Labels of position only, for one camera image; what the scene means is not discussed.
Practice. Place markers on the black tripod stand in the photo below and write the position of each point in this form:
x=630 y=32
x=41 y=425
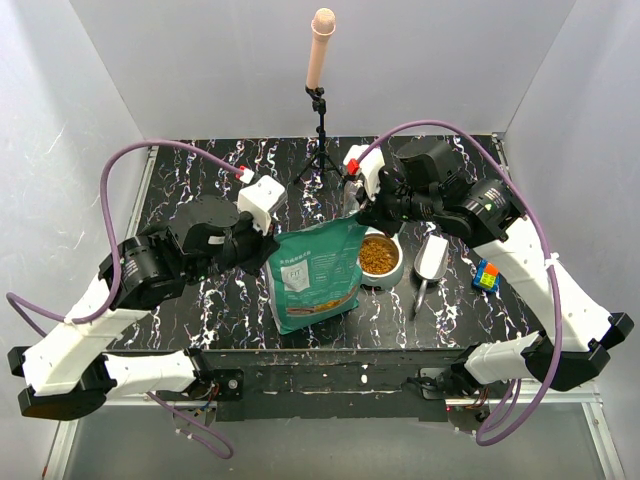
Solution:
x=320 y=159

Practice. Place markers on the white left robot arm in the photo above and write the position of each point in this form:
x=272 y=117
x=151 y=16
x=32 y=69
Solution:
x=69 y=374

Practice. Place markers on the beige microphone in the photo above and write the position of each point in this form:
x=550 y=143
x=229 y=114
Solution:
x=323 y=26

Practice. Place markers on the aluminium rail frame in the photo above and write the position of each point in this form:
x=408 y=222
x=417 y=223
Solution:
x=566 y=438

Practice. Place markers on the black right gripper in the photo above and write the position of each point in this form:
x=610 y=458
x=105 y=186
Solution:
x=374 y=214

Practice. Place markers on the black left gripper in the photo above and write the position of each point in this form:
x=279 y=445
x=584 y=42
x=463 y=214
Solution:
x=264 y=246

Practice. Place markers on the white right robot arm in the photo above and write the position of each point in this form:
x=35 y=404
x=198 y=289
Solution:
x=576 y=333

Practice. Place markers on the teal double pet bowl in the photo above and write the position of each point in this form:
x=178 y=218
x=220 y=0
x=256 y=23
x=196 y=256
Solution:
x=381 y=259

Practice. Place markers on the blue yellow small toy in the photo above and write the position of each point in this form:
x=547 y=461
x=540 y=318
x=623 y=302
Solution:
x=487 y=277

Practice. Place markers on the green pet food bag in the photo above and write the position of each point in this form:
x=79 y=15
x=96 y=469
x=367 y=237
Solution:
x=315 y=273

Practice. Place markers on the silver metal scoop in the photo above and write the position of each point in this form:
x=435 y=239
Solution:
x=430 y=266

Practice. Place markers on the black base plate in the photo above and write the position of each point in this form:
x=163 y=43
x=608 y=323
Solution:
x=318 y=383

